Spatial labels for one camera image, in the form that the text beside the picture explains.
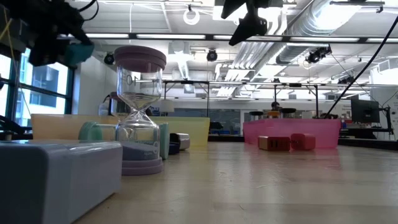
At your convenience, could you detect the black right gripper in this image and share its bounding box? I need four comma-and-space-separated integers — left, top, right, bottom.
221, 0, 284, 47

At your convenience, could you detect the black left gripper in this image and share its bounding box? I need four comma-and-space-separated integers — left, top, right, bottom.
29, 0, 94, 67

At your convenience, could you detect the teal mini digital clock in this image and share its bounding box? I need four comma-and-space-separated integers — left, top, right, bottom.
63, 42, 95, 68

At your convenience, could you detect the black sand timer red sand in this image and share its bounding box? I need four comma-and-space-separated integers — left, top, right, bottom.
248, 110, 264, 122

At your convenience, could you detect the large red USB charger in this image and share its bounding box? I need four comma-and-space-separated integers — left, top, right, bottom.
257, 135, 292, 152

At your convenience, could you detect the small red cube charger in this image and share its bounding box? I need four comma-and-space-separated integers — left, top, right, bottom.
290, 133, 317, 151

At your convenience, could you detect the large window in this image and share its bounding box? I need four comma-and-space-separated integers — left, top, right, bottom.
0, 52, 75, 127

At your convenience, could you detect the black beam with light strips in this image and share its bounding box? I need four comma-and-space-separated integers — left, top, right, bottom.
83, 30, 398, 44

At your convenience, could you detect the orange translucent plastic bin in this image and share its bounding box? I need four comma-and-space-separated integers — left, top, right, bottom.
30, 113, 119, 141

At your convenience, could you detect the teal sand timer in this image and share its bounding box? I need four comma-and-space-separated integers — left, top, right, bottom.
77, 121, 171, 161

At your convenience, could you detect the yellow translucent plastic bin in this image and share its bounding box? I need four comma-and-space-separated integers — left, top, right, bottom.
149, 116, 211, 147

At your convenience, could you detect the small white charger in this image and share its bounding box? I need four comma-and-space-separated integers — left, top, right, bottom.
177, 133, 191, 151

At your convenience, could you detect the pink translucent plastic bin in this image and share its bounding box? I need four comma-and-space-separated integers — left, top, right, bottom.
242, 118, 342, 149

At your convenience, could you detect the black mini digital clock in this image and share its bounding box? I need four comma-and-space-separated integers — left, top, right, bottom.
169, 133, 181, 156

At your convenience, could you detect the black desktop monitor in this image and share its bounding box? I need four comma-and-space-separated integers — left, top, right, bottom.
350, 98, 381, 124

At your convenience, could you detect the white ceiling ring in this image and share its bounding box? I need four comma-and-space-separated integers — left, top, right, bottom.
182, 8, 201, 26

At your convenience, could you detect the silver ventilation duct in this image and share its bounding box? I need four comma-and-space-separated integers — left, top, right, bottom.
273, 0, 371, 66

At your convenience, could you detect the black ceiling camera rig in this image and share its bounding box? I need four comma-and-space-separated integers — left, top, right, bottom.
304, 45, 333, 65

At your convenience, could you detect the black aluminium table frame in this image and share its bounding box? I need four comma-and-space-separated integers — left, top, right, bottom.
0, 114, 398, 151

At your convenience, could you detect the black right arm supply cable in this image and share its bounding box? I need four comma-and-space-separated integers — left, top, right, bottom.
325, 15, 398, 118

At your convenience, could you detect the lavender wall charger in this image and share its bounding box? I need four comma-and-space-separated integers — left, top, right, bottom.
0, 139, 123, 224

